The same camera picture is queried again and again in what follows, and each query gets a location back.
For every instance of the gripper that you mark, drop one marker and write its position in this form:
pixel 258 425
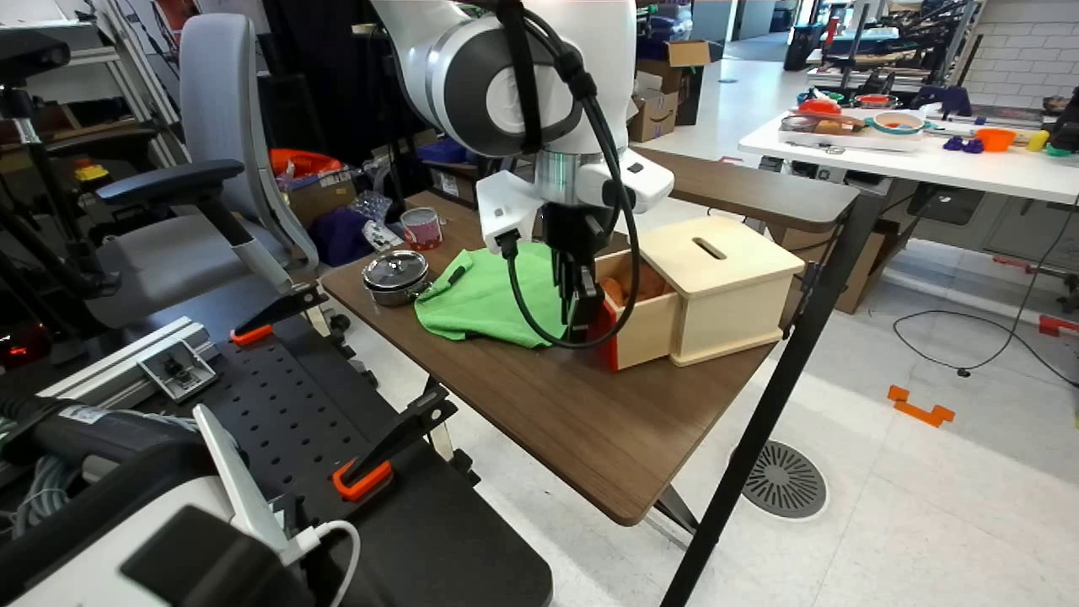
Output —
pixel 575 229

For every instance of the wooden drawer with red front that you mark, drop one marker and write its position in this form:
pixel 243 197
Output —
pixel 649 333

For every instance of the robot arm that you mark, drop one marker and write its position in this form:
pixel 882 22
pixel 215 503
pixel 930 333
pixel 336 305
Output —
pixel 472 76

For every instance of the orange ball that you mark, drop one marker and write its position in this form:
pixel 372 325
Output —
pixel 614 293

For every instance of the green cloth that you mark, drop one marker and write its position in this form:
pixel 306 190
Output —
pixel 489 308

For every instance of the black marker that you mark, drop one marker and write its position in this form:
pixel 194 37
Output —
pixel 455 276

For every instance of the wooden box with slot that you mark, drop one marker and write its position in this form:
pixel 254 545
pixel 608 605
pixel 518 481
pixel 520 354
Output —
pixel 733 287

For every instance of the red and white mug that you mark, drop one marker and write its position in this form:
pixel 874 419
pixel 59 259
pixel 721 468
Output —
pixel 421 229

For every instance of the steel pot with lid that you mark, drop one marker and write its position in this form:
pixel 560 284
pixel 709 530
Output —
pixel 394 276

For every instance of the brown wooden table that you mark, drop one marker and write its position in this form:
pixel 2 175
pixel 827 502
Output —
pixel 750 190

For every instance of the stack of cardboard boxes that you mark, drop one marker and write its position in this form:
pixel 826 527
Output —
pixel 666 84

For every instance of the black clamp with orange tips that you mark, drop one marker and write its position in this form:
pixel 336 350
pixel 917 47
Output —
pixel 396 443
pixel 282 312

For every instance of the purple cloth bag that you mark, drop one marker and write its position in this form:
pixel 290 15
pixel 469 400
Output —
pixel 337 236

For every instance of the round floor drain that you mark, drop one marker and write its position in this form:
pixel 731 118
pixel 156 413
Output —
pixel 784 480

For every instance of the cardboard box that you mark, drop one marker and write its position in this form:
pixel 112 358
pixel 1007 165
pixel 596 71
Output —
pixel 860 261

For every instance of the teal rimmed bowl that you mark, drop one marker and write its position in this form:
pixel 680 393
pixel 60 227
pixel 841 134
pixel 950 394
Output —
pixel 897 124

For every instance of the orange floor tape mark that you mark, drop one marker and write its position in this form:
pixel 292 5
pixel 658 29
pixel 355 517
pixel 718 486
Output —
pixel 923 411

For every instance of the white table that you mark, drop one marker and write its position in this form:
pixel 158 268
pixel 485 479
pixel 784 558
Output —
pixel 927 164

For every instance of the grey office chair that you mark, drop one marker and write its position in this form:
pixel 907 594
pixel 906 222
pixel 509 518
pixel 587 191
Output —
pixel 219 101

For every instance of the purple toy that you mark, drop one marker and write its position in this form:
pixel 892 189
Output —
pixel 961 145

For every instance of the small orange bowl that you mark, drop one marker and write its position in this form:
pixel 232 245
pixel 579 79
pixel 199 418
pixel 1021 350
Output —
pixel 996 139

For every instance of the yellow toy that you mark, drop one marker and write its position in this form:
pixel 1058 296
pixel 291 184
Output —
pixel 1038 140

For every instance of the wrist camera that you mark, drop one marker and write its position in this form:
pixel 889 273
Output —
pixel 504 211

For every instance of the aluminium profile rail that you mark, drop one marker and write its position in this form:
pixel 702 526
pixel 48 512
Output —
pixel 126 362

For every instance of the camera on tripod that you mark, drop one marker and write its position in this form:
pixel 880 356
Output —
pixel 34 169

